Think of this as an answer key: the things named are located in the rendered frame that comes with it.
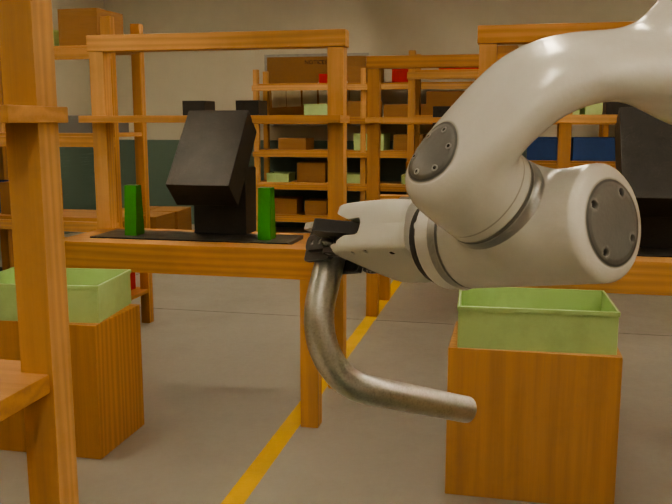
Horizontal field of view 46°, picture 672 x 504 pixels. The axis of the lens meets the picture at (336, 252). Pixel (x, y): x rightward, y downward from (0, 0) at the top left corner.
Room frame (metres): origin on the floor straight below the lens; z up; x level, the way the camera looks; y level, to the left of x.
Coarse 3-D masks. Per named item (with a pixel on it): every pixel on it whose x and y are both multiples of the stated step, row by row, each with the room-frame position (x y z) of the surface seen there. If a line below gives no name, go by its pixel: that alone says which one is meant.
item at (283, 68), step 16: (272, 64) 11.56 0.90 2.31; (288, 64) 11.51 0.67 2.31; (304, 64) 11.46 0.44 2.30; (320, 64) 11.41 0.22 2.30; (352, 64) 11.31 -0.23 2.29; (272, 80) 11.56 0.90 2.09; (288, 80) 11.51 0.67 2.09; (304, 80) 11.46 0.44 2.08; (272, 96) 11.56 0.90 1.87; (288, 96) 11.51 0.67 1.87; (304, 96) 11.46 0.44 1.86; (320, 96) 11.41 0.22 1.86; (352, 96) 11.31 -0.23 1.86; (272, 112) 11.57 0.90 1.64; (288, 112) 11.51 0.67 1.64
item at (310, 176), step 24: (264, 72) 11.33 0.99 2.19; (360, 72) 10.68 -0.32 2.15; (264, 96) 11.33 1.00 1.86; (360, 120) 10.56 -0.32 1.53; (264, 144) 11.33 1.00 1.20; (288, 144) 10.89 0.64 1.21; (312, 144) 11.08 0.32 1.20; (360, 144) 10.60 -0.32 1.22; (384, 144) 10.61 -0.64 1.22; (264, 168) 11.34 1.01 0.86; (312, 168) 10.82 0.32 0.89; (360, 168) 10.60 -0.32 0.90; (360, 192) 10.60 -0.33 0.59; (288, 216) 10.82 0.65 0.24; (312, 216) 10.75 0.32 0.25
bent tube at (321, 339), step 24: (336, 264) 0.78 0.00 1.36; (312, 288) 0.77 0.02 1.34; (336, 288) 0.77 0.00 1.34; (312, 312) 0.76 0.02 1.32; (312, 336) 0.75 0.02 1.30; (336, 360) 0.75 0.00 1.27; (336, 384) 0.76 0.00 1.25; (360, 384) 0.77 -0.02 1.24; (384, 384) 0.79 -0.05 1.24; (408, 384) 0.81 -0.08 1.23; (408, 408) 0.80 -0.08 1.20; (432, 408) 0.82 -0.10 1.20; (456, 408) 0.84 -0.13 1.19
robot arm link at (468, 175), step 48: (528, 48) 0.56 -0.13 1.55; (576, 48) 0.54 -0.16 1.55; (624, 48) 0.54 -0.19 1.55; (480, 96) 0.54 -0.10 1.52; (528, 96) 0.52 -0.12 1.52; (576, 96) 0.52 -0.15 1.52; (624, 96) 0.53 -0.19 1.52; (432, 144) 0.55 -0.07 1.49; (480, 144) 0.52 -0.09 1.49; (528, 144) 0.53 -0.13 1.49; (432, 192) 0.54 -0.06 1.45; (480, 192) 0.53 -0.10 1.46; (528, 192) 0.55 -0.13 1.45; (480, 240) 0.55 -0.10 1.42
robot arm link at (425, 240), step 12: (420, 216) 0.64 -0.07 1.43; (420, 228) 0.64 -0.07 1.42; (432, 228) 0.63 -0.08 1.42; (420, 240) 0.63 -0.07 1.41; (432, 240) 0.62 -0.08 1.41; (420, 252) 0.63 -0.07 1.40; (432, 252) 0.62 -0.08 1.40; (432, 264) 0.63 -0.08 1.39; (432, 276) 0.64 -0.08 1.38; (444, 276) 0.63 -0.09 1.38; (456, 288) 0.64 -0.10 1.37; (468, 288) 0.64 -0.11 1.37
